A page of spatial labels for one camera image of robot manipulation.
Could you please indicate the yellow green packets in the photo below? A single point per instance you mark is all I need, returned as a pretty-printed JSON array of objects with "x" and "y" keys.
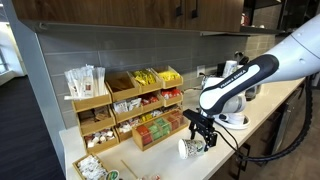
[{"x": 144, "y": 77}]

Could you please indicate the wooden stir stick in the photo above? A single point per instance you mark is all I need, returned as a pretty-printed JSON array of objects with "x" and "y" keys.
[{"x": 129, "y": 169}]

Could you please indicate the dark open wall shelf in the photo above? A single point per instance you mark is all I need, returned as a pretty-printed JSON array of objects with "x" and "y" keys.
[{"x": 263, "y": 30}]

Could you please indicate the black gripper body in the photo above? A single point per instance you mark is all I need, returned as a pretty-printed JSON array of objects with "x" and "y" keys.
[{"x": 200, "y": 121}]

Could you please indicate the wooden organizer bin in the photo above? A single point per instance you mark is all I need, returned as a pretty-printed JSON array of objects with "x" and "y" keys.
[
  {"x": 152, "y": 106},
  {"x": 103, "y": 146},
  {"x": 173, "y": 107},
  {"x": 91, "y": 104},
  {"x": 173, "y": 82},
  {"x": 125, "y": 93},
  {"x": 124, "y": 135},
  {"x": 128, "y": 115},
  {"x": 173, "y": 100},
  {"x": 151, "y": 87},
  {"x": 96, "y": 126}
]

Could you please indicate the small wooden packet box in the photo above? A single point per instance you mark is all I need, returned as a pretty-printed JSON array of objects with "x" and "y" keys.
[{"x": 74, "y": 166}]

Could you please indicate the white wrapped stir sticks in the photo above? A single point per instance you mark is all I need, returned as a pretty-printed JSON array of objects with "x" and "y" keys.
[{"x": 85, "y": 81}]

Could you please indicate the white sugar packets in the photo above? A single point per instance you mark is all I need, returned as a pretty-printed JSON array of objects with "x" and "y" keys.
[{"x": 90, "y": 168}]

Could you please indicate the red mug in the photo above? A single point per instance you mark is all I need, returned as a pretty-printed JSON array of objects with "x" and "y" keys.
[{"x": 245, "y": 20}]

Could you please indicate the patterned paper cup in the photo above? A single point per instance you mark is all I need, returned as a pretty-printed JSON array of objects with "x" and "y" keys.
[
  {"x": 194, "y": 148},
  {"x": 181, "y": 149}
]

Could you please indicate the dark wood lower cabinet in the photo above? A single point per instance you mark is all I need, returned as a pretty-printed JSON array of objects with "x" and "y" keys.
[{"x": 226, "y": 171}]

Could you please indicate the black coffee machine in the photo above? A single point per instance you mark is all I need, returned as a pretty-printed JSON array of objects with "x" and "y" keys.
[{"x": 253, "y": 93}]

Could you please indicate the yellow sweetener packets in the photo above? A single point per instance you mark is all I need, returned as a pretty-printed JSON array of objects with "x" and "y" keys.
[{"x": 168, "y": 75}]

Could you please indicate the red packets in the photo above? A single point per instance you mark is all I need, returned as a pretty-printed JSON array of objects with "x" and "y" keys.
[{"x": 170, "y": 92}]

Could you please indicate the green round lid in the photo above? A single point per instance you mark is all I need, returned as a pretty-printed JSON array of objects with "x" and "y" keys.
[{"x": 112, "y": 175}]

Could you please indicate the small creamer cups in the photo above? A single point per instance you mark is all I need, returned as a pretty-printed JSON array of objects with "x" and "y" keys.
[{"x": 150, "y": 177}]

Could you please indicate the wooden tea bag box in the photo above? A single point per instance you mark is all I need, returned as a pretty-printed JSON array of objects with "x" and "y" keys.
[{"x": 160, "y": 135}]

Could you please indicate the dark wood cabinet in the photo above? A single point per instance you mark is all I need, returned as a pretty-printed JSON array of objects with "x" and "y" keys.
[
  {"x": 100, "y": 10},
  {"x": 226, "y": 171}
]

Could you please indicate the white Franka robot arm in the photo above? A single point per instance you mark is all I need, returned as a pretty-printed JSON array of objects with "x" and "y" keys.
[{"x": 233, "y": 83}]

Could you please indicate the white wall outlet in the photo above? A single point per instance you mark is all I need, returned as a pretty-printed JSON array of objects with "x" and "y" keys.
[{"x": 200, "y": 70}]

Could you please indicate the dark wood upper cabinet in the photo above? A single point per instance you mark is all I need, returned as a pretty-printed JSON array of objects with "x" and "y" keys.
[{"x": 100, "y": 10}]

